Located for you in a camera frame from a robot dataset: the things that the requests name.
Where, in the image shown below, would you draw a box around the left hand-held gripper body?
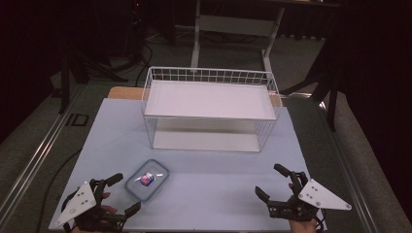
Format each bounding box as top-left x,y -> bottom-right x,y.
52,179 -> 129,233

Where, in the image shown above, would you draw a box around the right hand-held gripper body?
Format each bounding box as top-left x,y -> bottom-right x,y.
265,170 -> 353,223

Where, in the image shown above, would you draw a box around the clear plastic container blue rim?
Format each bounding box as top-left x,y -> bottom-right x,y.
124,158 -> 171,204

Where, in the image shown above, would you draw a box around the white wire shelf rack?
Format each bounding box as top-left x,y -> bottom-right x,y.
141,66 -> 283,153

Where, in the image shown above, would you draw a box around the person's left hand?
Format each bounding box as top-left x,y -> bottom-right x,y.
69,191 -> 120,233

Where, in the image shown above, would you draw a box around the person's right hand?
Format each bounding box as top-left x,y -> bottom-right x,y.
287,183 -> 321,233

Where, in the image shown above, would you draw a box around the red and blue packet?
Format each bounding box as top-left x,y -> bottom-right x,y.
139,172 -> 155,187

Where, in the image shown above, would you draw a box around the light blue table mat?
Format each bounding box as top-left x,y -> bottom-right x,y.
48,98 -> 326,233

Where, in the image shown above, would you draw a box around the wooden table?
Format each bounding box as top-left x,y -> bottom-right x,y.
107,85 -> 284,109

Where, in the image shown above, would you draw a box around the black metal stand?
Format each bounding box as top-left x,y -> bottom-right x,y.
57,48 -> 130,115
279,48 -> 342,132

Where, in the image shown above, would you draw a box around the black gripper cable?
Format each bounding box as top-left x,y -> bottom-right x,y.
314,216 -> 326,233

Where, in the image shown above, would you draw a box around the black floor cable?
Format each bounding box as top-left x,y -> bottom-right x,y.
34,148 -> 84,233

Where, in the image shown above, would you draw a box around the metal floor rail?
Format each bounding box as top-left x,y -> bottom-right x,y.
0,84 -> 86,222
318,100 -> 381,233

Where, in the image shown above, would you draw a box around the black looped cable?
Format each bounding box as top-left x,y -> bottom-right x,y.
133,41 -> 155,87

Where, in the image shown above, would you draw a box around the white metal table frame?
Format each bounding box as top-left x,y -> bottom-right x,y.
189,0 -> 287,74

